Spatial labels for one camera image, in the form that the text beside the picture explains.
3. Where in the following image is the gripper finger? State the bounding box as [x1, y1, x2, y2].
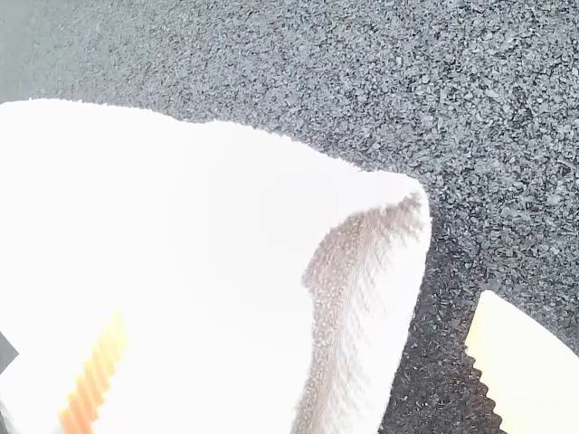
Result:
[0, 310, 131, 434]
[464, 288, 579, 434]

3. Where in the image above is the black mat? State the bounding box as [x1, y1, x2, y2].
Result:
[0, 0, 579, 434]

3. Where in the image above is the pale towel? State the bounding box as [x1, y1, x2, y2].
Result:
[0, 97, 433, 434]

